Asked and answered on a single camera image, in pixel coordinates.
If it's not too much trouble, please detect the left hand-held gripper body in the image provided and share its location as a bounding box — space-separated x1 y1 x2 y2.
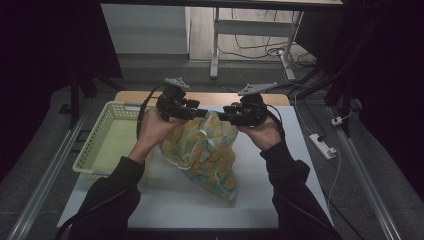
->
155 77 201 122

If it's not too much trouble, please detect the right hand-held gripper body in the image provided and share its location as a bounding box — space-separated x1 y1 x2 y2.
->
233 81 279 128

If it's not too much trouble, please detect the orange flower print bag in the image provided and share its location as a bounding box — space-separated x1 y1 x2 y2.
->
159 110 239 205

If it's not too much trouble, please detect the pale green plastic basket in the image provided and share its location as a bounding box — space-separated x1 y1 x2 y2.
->
72 101 161 183

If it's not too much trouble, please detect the person's right hand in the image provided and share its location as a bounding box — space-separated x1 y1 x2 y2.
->
237 116 284 152

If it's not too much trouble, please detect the person's left hand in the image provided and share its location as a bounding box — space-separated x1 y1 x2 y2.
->
133 107 188 159

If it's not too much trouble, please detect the white cabinet panel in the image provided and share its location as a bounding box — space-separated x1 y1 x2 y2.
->
100 3 191 55

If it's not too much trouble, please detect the white power strip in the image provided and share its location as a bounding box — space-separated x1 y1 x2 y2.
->
309 133 337 160

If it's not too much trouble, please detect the black metal stand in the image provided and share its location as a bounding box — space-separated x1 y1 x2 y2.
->
58 66 98 129
293 63 356 138

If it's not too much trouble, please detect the white table mat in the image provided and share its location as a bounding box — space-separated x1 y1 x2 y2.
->
57 103 334 231

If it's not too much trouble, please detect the dark curtain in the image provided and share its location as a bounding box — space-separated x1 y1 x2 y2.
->
0 0 123 183
296 0 424 201

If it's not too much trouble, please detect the right hand-held gripper black cable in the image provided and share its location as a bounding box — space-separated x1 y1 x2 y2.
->
266 103 287 142

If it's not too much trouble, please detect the black floor cable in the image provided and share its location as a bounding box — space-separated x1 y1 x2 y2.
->
218 9 318 68

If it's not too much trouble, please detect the white frame desk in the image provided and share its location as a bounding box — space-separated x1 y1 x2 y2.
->
99 0 344 81

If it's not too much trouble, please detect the thin white cable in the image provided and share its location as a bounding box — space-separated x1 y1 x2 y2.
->
327 148 342 209

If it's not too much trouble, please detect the grey metal floor rail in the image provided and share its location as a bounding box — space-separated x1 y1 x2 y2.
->
328 106 403 240
6 99 93 240

